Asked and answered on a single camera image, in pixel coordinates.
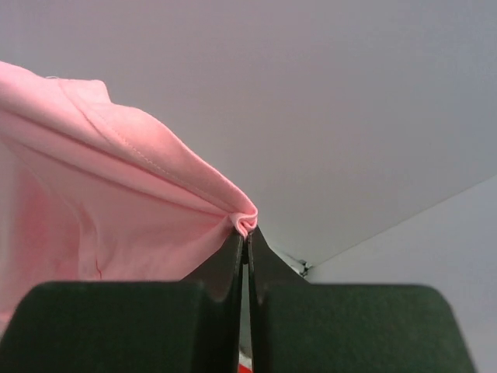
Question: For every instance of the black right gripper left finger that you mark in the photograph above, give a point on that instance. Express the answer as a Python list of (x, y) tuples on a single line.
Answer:
[(190, 325)]

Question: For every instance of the red plastic bin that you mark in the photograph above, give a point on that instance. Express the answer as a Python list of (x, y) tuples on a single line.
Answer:
[(244, 369)]

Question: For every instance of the pink t shirt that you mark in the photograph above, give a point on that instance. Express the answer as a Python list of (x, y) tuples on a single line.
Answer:
[(92, 190)]

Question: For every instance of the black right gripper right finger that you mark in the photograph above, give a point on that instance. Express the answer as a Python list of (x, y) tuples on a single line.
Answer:
[(302, 327)]

